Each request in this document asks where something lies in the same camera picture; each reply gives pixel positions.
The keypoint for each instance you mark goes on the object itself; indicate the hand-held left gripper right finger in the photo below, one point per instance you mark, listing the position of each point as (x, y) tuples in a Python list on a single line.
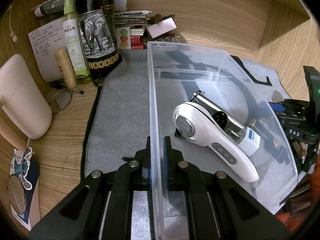
[(167, 165)]

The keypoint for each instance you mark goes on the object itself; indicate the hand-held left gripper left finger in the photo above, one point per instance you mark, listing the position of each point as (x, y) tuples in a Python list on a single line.
[(125, 180)]

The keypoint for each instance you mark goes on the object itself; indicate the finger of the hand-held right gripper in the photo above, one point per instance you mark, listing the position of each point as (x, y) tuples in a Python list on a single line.
[(277, 106)]

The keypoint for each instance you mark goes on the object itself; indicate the clear plastic storage bin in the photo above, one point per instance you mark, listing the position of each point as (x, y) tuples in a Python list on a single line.
[(160, 155)]

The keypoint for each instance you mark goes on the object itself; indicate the white charger cube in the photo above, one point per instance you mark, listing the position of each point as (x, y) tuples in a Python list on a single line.
[(250, 140)]

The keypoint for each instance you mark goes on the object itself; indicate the white handheld facial massager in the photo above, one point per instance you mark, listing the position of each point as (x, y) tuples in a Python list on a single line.
[(195, 120)]

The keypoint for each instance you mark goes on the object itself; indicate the silver metal cylinder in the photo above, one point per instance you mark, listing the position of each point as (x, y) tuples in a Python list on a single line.
[(210, 105)]

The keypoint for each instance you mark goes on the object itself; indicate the grey mat with black letters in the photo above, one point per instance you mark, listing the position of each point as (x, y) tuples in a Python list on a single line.
[(120, 105)]

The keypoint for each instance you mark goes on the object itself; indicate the orange clothing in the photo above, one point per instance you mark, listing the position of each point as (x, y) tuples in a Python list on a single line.
[(290, 221)]

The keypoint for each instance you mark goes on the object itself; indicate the blue cartoon sticker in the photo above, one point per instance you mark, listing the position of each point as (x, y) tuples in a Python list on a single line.
[(22, 165)]

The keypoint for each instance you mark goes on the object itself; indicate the black pen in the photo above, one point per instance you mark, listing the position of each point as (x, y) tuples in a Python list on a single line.
[(67, 88)]

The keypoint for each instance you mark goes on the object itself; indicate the small round mirror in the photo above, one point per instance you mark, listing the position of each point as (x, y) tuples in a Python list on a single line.
[(17, 195)]

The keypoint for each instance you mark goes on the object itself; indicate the beige cosmetic tube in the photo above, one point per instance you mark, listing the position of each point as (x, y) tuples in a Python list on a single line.
[(65, 70)]

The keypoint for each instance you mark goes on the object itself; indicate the small red box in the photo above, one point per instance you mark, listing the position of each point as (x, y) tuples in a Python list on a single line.
[(136, 42)]

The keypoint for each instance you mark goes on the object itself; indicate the beige plastic cup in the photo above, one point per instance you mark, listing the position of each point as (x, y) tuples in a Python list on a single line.
[(22, 97)]

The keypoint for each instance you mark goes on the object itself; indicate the white card with coloured dots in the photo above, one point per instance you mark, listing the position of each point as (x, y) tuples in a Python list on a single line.
[(123, 37)]

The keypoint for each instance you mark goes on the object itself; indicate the small white paper box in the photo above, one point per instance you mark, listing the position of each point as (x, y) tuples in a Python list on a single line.
[(161, 27)]

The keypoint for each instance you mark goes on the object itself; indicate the green spray bottle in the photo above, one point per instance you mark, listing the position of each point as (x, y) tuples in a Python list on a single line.
[(75, 45)]

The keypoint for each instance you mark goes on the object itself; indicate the dark wine bottle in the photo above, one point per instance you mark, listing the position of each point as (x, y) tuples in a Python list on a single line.
[(98, 37)]

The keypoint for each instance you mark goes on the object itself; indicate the stack of books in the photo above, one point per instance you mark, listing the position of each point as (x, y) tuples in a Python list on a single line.
[(132, 17)]

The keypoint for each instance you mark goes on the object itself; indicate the handwritten white note paper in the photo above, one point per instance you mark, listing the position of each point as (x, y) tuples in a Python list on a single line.
[(43, 45)]

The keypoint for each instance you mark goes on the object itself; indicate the rolled printed paper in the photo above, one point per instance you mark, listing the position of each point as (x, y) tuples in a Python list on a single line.
[(51, 6)]

